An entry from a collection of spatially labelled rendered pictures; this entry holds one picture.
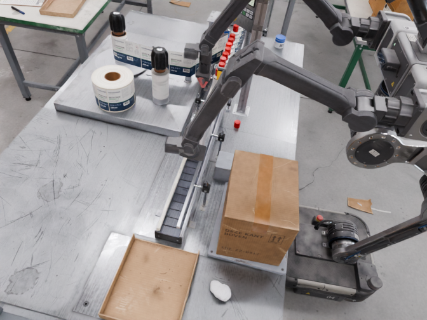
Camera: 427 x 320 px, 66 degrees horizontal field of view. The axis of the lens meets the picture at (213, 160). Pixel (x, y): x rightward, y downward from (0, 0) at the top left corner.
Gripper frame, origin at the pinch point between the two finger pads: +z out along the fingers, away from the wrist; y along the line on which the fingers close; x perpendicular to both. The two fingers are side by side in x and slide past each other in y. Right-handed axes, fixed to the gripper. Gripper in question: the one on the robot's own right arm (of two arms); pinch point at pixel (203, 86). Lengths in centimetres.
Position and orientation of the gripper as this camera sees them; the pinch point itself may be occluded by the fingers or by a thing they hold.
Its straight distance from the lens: 169.3
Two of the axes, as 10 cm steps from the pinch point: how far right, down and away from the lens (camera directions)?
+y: -2.1, 7.2, -6.6
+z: -1.0, 6.6, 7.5
